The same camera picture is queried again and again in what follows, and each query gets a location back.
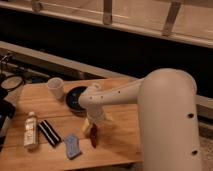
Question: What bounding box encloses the black device at left edge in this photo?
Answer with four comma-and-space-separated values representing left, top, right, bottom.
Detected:
0, 100, 15, 152

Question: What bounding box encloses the black bowl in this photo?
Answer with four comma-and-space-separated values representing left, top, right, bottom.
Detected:
65, 86, 86, 112

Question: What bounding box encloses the dark red pepper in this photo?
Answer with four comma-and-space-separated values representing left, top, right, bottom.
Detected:
89, 124, 98, 148

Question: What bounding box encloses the blue and white sponge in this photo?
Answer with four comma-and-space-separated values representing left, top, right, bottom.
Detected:
64, 134, 82, 159

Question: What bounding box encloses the clear plastic bottle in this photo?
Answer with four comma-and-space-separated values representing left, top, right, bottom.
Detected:
24, 111, 38, 150

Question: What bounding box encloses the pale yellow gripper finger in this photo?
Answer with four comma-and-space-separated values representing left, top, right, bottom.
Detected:
82, 119, 92, 137

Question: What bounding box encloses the black white striped sponge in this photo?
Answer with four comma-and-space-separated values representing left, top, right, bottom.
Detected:
38, 120, 61, 148

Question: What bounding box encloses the white paper cup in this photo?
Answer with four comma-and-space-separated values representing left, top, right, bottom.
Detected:
46, 77, 64, 100

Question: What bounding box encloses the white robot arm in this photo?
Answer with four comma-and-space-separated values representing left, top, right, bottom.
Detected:
79, 68, 202, 171

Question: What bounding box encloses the round mirror with black rim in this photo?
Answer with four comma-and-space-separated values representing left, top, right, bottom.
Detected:
0, 75, 25, 92

